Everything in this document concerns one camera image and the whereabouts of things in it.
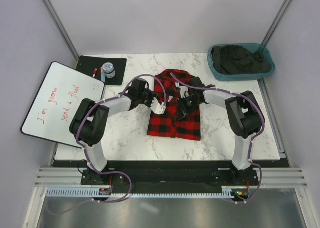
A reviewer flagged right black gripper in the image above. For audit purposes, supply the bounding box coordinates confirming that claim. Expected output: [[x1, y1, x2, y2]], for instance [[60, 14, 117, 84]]
[[176, 95, 203, 121]]

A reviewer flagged red black plaid shirt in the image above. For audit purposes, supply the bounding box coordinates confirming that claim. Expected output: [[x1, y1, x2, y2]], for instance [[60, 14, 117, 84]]
[[147, 69, 201, 141]]

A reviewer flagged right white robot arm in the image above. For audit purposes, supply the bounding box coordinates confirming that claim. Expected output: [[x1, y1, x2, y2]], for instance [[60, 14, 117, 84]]
[[171, 74, 265, 185]]

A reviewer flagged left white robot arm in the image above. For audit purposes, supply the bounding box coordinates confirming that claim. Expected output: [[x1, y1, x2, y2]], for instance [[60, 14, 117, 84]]
[[69, 78, 166, 185]]

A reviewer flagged blue orange eraser stick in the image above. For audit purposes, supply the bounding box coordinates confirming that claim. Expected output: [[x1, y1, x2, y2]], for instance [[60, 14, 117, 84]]
[[100, 67, 106, 83]]

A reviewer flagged white blue lidded jar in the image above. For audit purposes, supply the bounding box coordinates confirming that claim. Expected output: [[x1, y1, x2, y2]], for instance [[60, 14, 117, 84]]
[[102, 62, 116, 79]]

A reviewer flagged red whiteboard marker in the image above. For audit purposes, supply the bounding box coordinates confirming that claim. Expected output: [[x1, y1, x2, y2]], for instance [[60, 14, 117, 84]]
[[93, 68, 98, 78]]

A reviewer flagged black clothing in bin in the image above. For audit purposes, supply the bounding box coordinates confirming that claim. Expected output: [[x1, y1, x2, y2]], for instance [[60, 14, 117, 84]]
[[211, 45, 271, 75]]

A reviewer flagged black mat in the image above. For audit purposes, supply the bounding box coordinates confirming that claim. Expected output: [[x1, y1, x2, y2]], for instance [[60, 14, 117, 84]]
[[75, 55, 127, 86]]

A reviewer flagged teal plastic bin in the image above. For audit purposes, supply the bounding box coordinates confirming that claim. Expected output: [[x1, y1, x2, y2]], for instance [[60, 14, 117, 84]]
[[207, 43, 276, 82]]

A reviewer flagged white dry erase board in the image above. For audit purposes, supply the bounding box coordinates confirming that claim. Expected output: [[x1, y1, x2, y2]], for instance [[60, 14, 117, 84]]
[[21, 62, 105, 148]]

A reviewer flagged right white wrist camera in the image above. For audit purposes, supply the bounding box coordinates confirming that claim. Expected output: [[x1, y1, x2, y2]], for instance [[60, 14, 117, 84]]
[[175, 82, 189, 99]]

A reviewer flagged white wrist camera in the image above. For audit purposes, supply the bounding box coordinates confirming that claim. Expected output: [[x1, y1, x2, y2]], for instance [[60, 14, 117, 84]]
[[175, 82, 189, 99], [150, 97, 166, 115]]

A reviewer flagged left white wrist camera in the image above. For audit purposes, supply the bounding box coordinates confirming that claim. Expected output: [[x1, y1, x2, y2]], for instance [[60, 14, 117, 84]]
[[150, 97, 166, 115]]

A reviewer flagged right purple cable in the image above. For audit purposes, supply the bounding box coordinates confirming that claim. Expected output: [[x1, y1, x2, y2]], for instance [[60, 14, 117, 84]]
[[169, 73, 266, 205]]

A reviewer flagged purple cable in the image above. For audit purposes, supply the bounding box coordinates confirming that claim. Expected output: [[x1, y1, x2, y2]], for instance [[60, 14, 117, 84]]
[[46, 74, 168, 216], [169, 73, 266, 205]]

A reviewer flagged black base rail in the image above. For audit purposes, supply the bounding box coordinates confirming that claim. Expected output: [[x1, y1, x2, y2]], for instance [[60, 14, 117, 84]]
[[81, 160, 259, 195]]

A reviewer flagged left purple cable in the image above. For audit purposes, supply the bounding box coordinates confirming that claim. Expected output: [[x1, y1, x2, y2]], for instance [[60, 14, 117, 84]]
[[46, 74, 168, 216]]

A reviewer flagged light blue cable duct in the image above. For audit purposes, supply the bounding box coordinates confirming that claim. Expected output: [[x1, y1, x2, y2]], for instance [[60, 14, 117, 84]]
[[45, 186, 236, 199]]

